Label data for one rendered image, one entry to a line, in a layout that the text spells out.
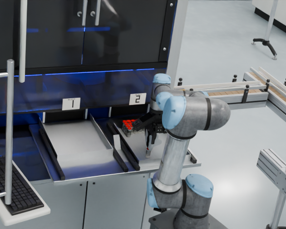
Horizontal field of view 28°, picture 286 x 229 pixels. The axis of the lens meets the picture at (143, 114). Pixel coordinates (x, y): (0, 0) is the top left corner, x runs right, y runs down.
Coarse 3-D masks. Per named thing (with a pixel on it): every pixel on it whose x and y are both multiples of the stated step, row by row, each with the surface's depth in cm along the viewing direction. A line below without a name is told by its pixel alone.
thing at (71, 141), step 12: (72, 120) 282; (84, 120) 284; (48, 132) 269; (60, 132) 271; (72, 132) 272; (84, 132) 274; (96, 132) 275; (60, 144) 261; (72, 144) 262; (84, 144) 264; (96, 144) 265; (108, 144) 262; (60, 156) 248; (72, 156) 251; (84, 156) 253; (96, 156) 256
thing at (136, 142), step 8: (120, 128) 281; (120, 136) 271; (136, 136) 276; (144, 136) 277; (160, 136) 279; (128, 144) 262; (136, 144) 270; (144, 144) 271; (160, 144) 272; (136, 152) 264; (144, 152) 264; (152, 152) 265; (160, 152) 266; (136, 160) 255; (144, 160) 253; (152, 160) 254; (160, 160) 256; (184, 160) 262
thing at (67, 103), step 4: (64, 100) 266; (68, 100) 266; (72, 100) 267; (76, 100) 268; (64, 104) 266; (68, 104) 267; (76, 104) 269; (64, 108) 268; (68, 108) 268; (72, 108) 269; (76, 108) 270
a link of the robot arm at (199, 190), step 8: (192, 176) 227; (200, 176) 228; (184, 184) 223; (192, 184) 222; (200, 184) 223; (208, 184) 225; (184, 192) 222; (192, 192) 222; (200, 192) 221; (208, 192) 222; (184, 200) 222; (192, 200) 222; (200, 200) 223; (208, 200) 225; (184, 208) 226; (192, 208) 225; (200, 208) 225; (208, 208) 228
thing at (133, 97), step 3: (144, 93) 281; (132, 96) 279; (135, 96) 280; (141, 96) 281; (144, 96) 282; (132, 99) 280; (135, 99) 281; (141, 99) 282; (144, 99) 283; (129, 102) 280; (132, 102) 281; (141, 102) 283; (144, 102) 284
